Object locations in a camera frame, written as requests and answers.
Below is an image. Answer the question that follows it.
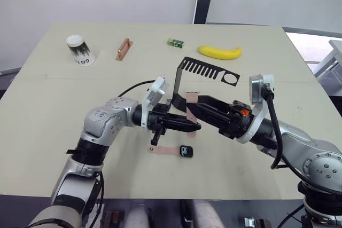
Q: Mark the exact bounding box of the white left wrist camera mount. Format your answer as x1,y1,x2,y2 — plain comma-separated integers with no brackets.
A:
141,76,170,130

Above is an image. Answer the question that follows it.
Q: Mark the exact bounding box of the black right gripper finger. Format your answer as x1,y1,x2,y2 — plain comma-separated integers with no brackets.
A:
188,102,231,133
198,95,234,111

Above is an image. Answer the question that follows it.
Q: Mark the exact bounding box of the white paper cup forest print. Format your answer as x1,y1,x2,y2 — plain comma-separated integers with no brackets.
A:
65,34,96,66

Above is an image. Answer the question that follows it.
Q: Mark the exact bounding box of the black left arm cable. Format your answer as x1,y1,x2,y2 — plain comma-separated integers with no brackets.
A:
81,79,158,222

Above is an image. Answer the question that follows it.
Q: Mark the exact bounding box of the black square watch body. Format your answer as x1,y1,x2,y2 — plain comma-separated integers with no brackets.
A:
178,144,195,159

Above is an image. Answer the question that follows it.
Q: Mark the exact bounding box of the pale rounded shape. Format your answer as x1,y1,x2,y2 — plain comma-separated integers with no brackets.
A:
191,200,226,228
124,201,150,228

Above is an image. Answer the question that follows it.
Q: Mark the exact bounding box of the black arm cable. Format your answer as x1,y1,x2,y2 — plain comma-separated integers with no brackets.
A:
81,79,158,222
262,83,308,186

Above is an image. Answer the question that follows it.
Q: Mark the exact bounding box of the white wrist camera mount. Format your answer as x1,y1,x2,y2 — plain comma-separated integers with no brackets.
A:
141,76,170,130
236,73,275,144

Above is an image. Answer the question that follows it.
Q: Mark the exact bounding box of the white metal frame furniture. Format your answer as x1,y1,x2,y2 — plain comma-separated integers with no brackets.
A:
312,40,342,79

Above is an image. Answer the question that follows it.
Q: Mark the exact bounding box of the small green box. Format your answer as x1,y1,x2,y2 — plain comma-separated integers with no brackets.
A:
166,38,184,49

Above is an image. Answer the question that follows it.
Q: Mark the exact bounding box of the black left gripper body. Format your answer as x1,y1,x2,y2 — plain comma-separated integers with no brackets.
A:
146,99,172,146

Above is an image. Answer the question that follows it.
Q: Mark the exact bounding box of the copper coloured handle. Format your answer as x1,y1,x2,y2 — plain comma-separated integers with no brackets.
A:
115,37,134,62

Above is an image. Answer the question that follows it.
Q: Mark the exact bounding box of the black metal watch stand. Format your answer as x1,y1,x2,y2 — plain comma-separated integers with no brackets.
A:
172,56,240,113

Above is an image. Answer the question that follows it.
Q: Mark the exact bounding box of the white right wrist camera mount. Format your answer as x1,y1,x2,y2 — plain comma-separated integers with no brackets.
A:
236,73,275,144

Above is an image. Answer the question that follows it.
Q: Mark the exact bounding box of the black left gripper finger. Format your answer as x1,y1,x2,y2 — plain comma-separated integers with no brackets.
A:
164,122,202,133
164,114,201,127

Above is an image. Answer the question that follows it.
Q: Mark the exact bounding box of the yellow banana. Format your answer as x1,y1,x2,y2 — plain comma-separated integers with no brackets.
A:
197,45,243,61

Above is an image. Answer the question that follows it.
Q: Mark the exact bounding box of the pink watch strap with holes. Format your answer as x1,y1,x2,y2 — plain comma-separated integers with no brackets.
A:
185,91,200,138

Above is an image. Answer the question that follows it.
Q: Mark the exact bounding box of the silver metal clamp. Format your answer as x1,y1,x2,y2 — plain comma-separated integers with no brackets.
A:
244,217,272,228

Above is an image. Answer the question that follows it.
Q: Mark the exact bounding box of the pink watch strap with pin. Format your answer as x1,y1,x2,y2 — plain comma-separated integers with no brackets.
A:
147,146,181,156

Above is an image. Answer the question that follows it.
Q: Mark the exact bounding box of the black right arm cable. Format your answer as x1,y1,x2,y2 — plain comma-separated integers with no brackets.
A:
262,83,308,186

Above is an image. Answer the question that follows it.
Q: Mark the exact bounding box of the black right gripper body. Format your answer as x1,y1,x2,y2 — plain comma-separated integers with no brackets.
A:
217,99,253,140

